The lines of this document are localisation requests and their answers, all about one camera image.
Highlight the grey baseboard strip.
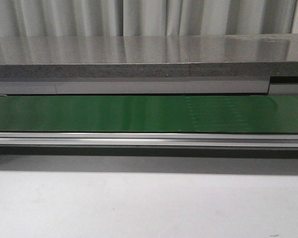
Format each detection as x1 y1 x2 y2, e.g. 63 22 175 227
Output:
0 76 298 95

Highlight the green conveyor belt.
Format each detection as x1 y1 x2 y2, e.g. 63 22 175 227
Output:
0 95 298 134

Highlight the white pleated curtain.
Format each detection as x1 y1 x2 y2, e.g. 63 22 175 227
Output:
0 0 298 37

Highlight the aluminium conveyor frame rail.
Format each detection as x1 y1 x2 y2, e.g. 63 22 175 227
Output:
0 132 298 149

